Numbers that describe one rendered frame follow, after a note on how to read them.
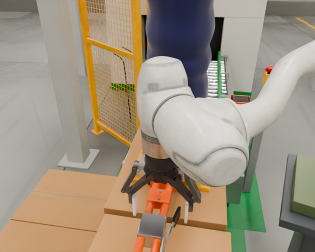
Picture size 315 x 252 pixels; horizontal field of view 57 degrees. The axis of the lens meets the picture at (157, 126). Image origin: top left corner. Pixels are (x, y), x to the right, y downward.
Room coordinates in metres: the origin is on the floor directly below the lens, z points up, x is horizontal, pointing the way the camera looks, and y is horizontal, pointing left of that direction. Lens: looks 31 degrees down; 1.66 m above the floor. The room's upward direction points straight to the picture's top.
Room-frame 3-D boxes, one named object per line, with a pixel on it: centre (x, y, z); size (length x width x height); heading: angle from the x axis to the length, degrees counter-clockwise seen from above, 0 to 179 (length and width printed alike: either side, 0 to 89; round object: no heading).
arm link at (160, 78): (0.53, -0.01, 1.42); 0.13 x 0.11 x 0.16; 22
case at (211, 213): (0.95, -0.07, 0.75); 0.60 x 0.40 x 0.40; 170
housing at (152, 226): (0.49, 0.01, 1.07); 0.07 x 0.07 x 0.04; 80
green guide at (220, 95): (2.77, -0.66, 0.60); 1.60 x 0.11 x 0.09; 170
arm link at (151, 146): (0.55, -0.01, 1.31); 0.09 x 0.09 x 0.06
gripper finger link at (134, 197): (0.56, 0.06, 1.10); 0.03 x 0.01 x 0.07; 170
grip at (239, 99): (1.20, -0.38, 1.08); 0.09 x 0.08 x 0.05; 80
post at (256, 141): (1.79, -0.73, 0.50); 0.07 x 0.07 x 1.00; 80
